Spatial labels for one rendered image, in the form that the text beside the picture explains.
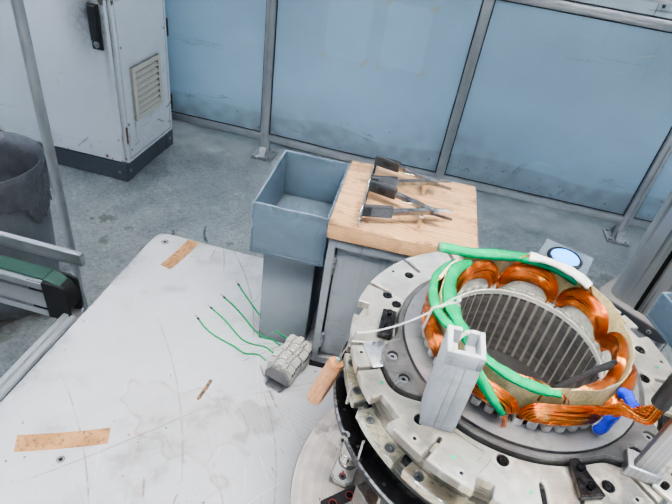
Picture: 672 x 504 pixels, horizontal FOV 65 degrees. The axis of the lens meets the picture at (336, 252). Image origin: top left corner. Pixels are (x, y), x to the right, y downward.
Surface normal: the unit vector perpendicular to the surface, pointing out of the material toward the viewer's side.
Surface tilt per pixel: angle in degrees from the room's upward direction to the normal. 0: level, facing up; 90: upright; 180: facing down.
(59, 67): 90
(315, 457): 0
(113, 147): 90
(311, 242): 90
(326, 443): 0
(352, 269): 90
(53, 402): 0
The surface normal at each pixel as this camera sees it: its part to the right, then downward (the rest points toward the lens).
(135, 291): 0.13, -0.79
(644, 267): -0.76, 0.31
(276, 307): -0.19, 0.58
